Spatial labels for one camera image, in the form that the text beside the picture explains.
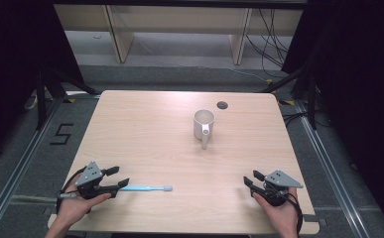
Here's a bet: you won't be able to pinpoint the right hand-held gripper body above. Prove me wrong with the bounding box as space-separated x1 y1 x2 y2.
260 170 305 207

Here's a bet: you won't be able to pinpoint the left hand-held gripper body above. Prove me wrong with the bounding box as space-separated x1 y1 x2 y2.
74 161 116 200

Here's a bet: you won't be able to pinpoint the blue toothbrush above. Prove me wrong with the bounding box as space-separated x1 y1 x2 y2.
119 184 174 193

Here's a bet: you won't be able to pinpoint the white mug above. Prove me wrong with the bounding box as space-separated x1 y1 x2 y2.
192 109 216 151

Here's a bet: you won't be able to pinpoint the person's right hand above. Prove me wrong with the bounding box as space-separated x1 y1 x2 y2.
251 186 301 235

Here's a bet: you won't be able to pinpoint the person's left hand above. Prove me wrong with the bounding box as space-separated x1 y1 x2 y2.
55 174 112 230

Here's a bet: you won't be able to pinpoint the black metal stand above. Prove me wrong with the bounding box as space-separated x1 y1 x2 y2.
35 67 102 131
260 67 319 131

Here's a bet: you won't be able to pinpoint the black curtain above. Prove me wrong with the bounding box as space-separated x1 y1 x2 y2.
0 0 87 167
280 0 384 238

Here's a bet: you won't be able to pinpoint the beige shelf unit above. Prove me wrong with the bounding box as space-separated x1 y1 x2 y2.
54 3 305 65

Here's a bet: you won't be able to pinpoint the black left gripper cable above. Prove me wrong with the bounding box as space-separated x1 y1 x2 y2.
56 166 88 216

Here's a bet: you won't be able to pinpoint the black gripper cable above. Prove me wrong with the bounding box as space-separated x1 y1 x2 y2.
277 186 305 238
56 166 88 216

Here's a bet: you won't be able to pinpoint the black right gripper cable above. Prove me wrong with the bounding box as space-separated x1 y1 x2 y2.
277 186 305 238

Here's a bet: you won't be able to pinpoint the metal floor rail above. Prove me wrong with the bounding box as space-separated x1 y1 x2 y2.
293 100 372 238
0 95 64 236

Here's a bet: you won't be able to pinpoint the white floor cable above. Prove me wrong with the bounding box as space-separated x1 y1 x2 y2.
192 63 270 83

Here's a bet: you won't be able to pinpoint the black hanging cables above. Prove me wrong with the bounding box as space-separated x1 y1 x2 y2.
244 8 290 79

